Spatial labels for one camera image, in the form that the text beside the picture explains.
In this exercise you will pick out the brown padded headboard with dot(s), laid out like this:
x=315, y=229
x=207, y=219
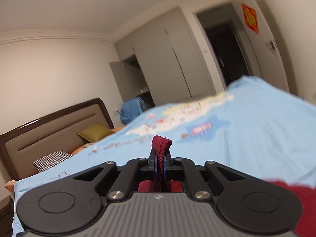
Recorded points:
x=57, y=131

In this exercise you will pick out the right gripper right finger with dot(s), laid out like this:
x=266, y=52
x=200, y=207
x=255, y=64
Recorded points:
x=200, y=182

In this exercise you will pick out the olive green pillow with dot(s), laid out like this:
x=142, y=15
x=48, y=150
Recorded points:
x=95, y=133

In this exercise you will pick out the dark red knit shirt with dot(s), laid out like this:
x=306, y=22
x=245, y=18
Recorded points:
x=306, y=225

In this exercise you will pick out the white bedroom door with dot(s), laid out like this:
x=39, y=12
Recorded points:
x=263, y=43

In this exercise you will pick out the light blue cartoon bedspread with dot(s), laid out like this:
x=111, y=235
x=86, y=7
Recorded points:
x=252, y=128

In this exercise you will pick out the open wardrobe door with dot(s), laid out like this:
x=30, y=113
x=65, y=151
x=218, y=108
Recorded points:
x=129, y=79

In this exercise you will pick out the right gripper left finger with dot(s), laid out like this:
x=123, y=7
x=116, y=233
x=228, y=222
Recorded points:
x=115, y=182

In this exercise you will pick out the grey built-in wardrobe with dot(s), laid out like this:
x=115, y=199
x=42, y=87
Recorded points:
x=168, y=56

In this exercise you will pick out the metal door handle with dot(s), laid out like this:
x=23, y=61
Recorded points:
x=271, y=46

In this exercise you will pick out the red fu door decoration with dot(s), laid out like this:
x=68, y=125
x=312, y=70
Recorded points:
x=250, y=18

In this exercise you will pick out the blue clothes pile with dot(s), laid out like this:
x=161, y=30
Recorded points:
x=131, y=110

